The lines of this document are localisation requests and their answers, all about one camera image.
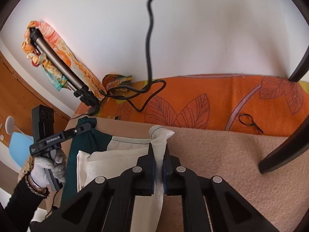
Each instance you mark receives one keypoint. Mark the person's left hand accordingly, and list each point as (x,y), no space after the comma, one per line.
(39,166)

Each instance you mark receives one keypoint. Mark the person's left forearm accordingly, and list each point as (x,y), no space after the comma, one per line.
(21,203)

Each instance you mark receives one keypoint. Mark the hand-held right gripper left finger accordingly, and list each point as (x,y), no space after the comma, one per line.
(147,171)

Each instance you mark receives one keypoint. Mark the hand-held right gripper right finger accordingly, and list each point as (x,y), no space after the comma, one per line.
(167,174)

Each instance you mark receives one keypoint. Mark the light blue chair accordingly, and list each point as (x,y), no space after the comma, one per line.
(19,147)

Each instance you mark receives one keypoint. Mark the wooden door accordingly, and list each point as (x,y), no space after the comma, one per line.
(19,89)

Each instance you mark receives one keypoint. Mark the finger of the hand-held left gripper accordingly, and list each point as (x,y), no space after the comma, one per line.
(82,127)

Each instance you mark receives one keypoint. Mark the small orange crumpled cloth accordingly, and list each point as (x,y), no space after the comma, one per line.
(113,79)

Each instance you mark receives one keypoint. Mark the orange floral tablecloth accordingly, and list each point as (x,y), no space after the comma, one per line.
(217,96)

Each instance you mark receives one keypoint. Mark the folded tripod with colourful scarf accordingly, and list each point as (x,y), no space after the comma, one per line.
(72,60)

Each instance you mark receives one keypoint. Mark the white and teal printed T-shirt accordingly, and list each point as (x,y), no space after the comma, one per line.
(115,159)

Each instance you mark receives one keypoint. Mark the beige blanket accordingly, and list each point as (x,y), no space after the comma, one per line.
(229,162)

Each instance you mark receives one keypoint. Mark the white desk lamp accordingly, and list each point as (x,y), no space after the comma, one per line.
(9,123)

